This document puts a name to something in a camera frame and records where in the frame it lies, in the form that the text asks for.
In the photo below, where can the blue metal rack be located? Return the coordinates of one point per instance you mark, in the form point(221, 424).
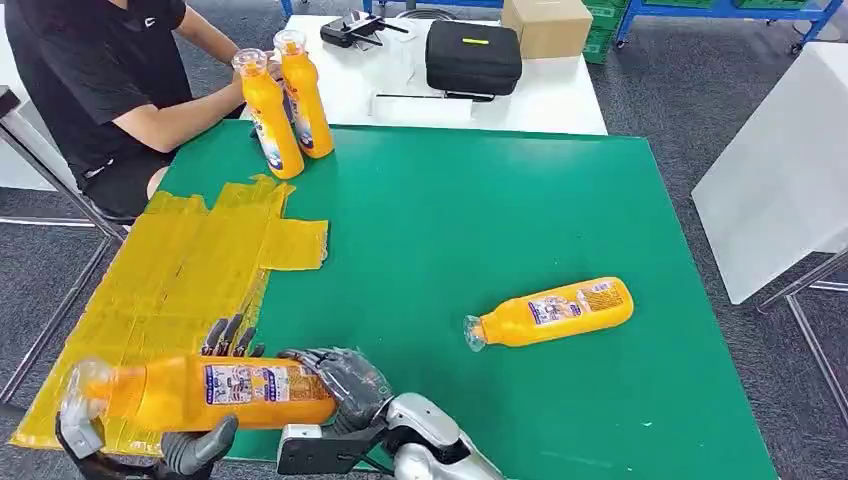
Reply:
point(722, 12)

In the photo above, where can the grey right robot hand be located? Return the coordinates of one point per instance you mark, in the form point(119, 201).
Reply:
point(351, 384)

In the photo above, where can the green table mat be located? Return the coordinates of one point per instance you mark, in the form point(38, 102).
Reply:
point(503, 218)

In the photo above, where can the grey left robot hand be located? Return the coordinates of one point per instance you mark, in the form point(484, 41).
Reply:
point(192, 454)

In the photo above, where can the white side table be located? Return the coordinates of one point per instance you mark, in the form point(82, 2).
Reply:
point(775, 179)

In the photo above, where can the green plastic crate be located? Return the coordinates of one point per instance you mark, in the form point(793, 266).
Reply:
point(603, 33)

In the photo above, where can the orange drink bottle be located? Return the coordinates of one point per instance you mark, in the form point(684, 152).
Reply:
point(556, 314)
point(308, 99)
point(275, 126)
point(185, 394)

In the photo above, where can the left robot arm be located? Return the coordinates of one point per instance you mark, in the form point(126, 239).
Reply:
point(106, 469)

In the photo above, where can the person's left hand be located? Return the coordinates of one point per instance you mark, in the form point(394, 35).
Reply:
point(275, 71)

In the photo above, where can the person's right hand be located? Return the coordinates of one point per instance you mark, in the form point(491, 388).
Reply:
point(237, 91)

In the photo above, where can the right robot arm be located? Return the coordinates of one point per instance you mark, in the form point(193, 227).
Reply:
point(430, 450)

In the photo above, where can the black zip case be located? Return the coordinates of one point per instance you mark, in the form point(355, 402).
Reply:
point(474, 60)

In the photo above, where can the thin black rod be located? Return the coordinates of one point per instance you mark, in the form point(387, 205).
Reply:
point(424, 96)

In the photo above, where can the black remote controller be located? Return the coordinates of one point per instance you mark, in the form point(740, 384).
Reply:
point(348, 30)

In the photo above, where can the yellow taped sheet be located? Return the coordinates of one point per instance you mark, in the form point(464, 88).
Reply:
point(166, 285)

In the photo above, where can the metal table frame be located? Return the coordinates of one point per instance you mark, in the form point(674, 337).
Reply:
point(60, 192)

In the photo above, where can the cardboard box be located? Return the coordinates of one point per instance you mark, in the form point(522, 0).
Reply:
point(546, 26)

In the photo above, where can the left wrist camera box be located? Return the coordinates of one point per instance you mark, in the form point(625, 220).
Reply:
point(81, 427)

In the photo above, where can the person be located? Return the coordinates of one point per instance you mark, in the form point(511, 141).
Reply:
point(79, 79)

